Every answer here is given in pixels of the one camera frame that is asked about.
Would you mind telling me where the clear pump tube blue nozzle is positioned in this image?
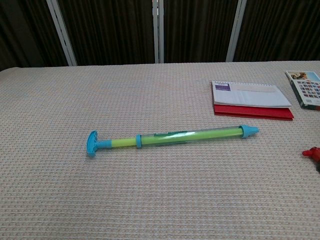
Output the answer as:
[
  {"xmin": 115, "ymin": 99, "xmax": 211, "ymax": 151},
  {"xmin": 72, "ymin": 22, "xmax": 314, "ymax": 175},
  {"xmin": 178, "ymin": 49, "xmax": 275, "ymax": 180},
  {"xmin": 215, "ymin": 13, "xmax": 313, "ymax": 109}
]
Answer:
[{"xmin": 135, "ymin": 125, "xmax": 260, "ymax": 149}]

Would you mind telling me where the beige woven tablecloth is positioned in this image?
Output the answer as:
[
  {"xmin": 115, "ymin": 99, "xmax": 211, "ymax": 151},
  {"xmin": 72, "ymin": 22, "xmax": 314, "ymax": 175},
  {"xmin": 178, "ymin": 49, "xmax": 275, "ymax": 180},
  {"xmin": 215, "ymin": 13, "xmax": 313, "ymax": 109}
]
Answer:
[{"xmin": 0, "ymin": 60, "xmax": 320, "ymax": 240}]

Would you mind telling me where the colourful box at right edge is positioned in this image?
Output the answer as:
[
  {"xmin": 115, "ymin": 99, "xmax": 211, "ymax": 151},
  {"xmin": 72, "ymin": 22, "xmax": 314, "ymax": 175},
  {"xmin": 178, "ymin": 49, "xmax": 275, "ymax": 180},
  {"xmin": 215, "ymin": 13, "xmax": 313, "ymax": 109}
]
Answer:
[{"xmin": 285, "ymin": 70, "xmax": 320, "ymax": 110}]

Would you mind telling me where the green plastic tube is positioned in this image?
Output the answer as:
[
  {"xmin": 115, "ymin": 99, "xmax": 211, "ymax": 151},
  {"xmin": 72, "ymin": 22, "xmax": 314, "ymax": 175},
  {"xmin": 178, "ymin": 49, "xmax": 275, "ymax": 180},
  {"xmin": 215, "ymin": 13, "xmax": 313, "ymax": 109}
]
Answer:
[{"xmin": 86, "ymin": 128, "xmax": 243, "ymax": 158}]

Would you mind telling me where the dark brown partition panel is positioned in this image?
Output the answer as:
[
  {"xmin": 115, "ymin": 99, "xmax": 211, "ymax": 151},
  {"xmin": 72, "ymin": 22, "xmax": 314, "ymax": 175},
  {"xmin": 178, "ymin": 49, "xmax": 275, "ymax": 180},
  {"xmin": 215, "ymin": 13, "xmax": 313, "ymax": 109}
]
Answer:
[
  {"xmin": 233, "ymin": 0, "xmax": 320, "ymax": 63},
  {"xmin": 57, "ymin": 0, "xmax": 156, "ymax": 67},
  {"xmin": 163, "ymin": 0, "xmax": 237, "ymax": 64},
  {"xmin": 0, "ymin": 0, "xmax": 69, "ymax": 72}
]

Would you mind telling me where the red folder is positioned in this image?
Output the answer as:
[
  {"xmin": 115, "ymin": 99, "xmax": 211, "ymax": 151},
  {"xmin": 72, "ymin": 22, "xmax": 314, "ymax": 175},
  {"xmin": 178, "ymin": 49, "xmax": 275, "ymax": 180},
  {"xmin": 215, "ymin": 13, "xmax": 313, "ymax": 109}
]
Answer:
[{"xmin": 213, "ymin": 103, "xmax": 295, "ymax": 122}]

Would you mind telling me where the red and black toy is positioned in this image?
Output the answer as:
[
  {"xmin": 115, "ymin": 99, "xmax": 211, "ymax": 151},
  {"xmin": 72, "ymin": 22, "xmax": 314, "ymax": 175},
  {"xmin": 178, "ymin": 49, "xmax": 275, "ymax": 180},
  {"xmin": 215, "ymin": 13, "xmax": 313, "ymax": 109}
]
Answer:
[{"xmin": 301, "ymin": 146, "xmax": 320, "ymax": 174}]

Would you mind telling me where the white spiral desk calendar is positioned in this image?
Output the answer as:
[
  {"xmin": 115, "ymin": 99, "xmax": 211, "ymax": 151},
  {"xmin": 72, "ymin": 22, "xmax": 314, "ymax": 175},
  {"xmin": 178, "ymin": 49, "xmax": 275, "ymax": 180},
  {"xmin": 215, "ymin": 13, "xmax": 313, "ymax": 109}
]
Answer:
[{"xmin": 211, "ymin": 80, "xmax": 293, "ymax": 109}]

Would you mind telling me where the white metal frame post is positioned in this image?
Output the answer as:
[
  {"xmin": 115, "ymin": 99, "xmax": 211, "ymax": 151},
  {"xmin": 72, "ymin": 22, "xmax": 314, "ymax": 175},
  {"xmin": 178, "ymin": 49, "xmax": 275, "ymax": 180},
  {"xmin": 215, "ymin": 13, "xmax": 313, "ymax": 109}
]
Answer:
[
  {"xmin": 152, "ymin": 0, "xmax": 165, "ymax": 64},
  {"xmin": 45, "ymin": 0, "xmax": 78, "ymax": 67},
  {"xmin": 225, "ymin": 0, "xmax": 249, "ymax": 63}
]

